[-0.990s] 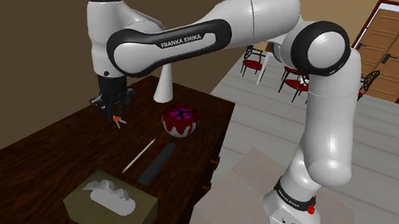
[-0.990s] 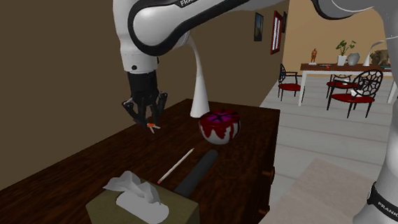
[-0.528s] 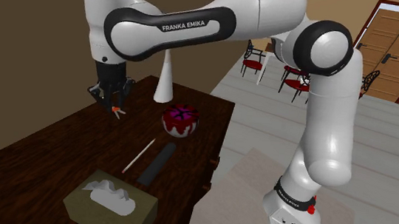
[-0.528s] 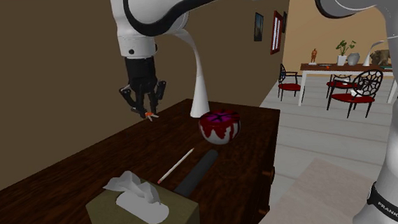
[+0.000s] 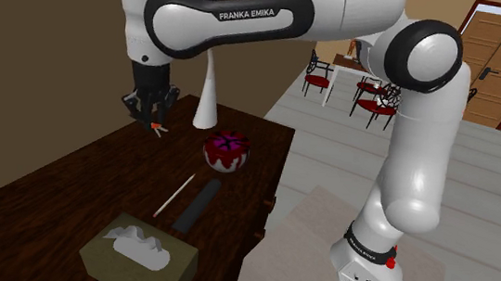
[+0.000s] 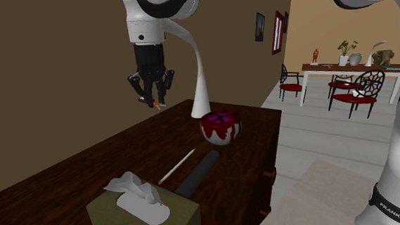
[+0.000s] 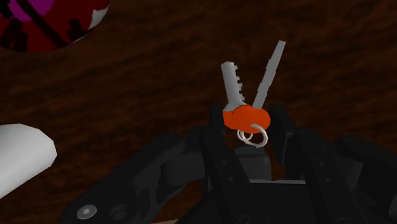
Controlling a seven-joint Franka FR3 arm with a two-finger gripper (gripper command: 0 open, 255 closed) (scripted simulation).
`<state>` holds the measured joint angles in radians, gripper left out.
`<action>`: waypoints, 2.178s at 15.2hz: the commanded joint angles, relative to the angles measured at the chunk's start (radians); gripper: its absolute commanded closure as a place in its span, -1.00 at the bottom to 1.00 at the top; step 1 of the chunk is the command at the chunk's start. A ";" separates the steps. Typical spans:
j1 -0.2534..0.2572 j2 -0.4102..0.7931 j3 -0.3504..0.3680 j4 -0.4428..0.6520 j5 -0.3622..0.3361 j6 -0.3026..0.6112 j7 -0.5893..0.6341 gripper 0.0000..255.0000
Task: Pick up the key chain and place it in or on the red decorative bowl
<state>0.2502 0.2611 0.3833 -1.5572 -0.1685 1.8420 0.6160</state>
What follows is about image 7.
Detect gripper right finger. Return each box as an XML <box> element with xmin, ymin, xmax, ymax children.
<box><xmin>268</xmin><ymin>104</ymin><xmax>397</xmax><ymax>224</ymax></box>

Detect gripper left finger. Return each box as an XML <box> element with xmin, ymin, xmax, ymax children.
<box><xmin>61</xmin><ymin>104</ymin><xmax>268</xmax><ymax>224</ymax></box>

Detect orange-headed keys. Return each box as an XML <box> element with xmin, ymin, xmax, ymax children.
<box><xmin>220</xmin><ymin>39</ymin><xmax>287</xmax><ymax>149</ymax></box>

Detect white rounded block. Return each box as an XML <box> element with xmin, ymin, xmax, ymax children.
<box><xmin>0</xmin><ymin>123</ymin><xmax>59</xmax><ymax>200</ymax></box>

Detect red patterned round dish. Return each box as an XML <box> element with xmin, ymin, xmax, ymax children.
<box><xmin>0</xmin><ymin>0</ymin><xmax>112</xmax><ymax>53</ymax></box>

